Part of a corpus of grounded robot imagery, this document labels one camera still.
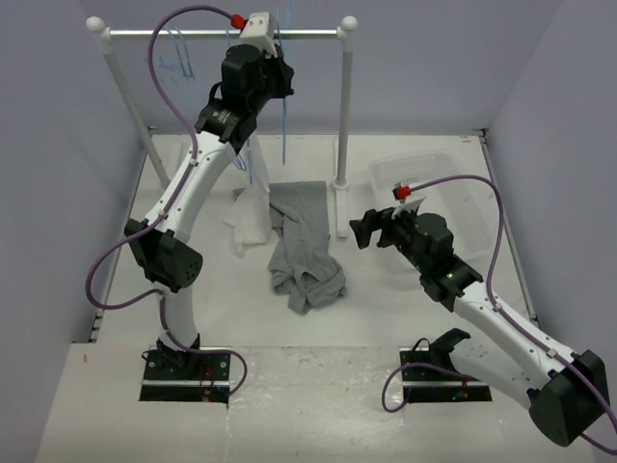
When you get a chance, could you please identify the blue empty hanger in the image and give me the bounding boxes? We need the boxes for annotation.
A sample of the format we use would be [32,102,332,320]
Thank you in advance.
[158,27,207,113]

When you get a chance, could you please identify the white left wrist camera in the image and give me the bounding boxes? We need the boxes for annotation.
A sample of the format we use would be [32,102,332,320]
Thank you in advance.
[239,12,279,57]

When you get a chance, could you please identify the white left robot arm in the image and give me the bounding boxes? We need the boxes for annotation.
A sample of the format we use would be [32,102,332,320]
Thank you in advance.
[124,44,294,379]

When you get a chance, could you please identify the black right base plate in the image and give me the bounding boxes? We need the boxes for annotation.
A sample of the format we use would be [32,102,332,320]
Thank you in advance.
[399,337,493,404]

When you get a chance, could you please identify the white metal clothes rack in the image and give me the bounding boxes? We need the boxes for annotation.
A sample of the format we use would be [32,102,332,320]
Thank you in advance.
[86,16,358,238]

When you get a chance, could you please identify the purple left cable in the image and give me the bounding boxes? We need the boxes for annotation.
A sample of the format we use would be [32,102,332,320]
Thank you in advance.
[85,5,248,401]

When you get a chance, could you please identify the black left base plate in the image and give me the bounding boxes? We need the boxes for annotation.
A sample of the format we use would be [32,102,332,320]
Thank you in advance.
[139,346,230,405]

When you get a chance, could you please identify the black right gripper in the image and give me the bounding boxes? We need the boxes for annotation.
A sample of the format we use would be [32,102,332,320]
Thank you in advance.
[350,201,429,274]

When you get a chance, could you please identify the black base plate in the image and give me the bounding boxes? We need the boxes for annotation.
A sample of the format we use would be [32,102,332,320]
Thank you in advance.
[399,337,493,404]
[139,346,230,405]

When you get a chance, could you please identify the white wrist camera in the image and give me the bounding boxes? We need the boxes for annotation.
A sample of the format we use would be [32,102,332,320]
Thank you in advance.
[391,183,426,218]
[239,12,279,57]

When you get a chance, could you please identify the white plastic laundry basket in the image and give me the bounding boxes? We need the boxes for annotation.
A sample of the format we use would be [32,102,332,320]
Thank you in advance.
[367,150,498,272]

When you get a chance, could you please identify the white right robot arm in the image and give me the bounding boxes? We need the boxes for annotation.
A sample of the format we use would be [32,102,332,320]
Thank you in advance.
[350,208,616,447]

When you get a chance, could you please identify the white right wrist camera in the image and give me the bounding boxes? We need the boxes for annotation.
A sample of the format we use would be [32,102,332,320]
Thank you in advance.
[391,183,426,218]

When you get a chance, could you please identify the grey tank top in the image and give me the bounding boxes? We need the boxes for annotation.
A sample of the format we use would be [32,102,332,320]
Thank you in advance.
[268,202,347,315]

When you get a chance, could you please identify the white tank top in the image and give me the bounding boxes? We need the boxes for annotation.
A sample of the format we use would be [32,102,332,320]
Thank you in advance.
[223,135,272,258]

